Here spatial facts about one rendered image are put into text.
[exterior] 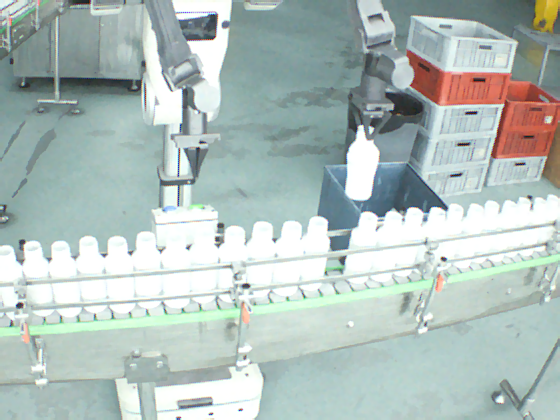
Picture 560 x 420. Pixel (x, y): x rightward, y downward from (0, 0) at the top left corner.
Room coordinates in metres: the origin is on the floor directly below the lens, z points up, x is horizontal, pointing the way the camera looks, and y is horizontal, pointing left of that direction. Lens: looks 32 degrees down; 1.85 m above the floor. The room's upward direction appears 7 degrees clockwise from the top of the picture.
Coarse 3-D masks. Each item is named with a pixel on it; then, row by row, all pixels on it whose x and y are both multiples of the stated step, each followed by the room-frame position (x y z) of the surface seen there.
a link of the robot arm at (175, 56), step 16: (144, 0) 1.15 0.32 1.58; (160, 0) 1.13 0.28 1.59; (160, 16) 1.14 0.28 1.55; (176, 16) 1.16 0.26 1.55; (160, 32) 1.15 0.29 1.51; (176, 32) 1.17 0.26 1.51; (160, 48) 1.18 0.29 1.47; (176, 48) 1.17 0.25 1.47; (160, 64) 1.21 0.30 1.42; (176, 64) 1.18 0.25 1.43; (192, 64) 1.21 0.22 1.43; (176, 80) 1.19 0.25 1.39
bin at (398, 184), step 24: (336, 168) 1.73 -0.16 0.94; (384, 168) 1.80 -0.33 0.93; (408, 168) 1.82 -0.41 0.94; (336, 192) 1.62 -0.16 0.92; (384, 192) 1.81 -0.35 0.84; (408, 192) 1.79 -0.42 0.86; (432, 192) 1.66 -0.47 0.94; (336, 216) 1.60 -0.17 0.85; (360, 216) 1.46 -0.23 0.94; (384, 216) 1.82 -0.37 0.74; (336, 240) 1.57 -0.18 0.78
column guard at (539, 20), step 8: (544, 0) 10.24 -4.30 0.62; (552, 0) 10.19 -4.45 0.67; (536, 8) 10.40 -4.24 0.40; (544, 8) 10.20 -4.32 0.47; (552, 8) 10.21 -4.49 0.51; (536, 16) 10.36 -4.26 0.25; (544, 16) 10.17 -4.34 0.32; (552, 16) 10.23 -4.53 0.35; (536, 24) 10.30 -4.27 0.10; (544, 24) 10.17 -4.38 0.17; (552, 24) 10.25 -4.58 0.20; (552, 32) 10.27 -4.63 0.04
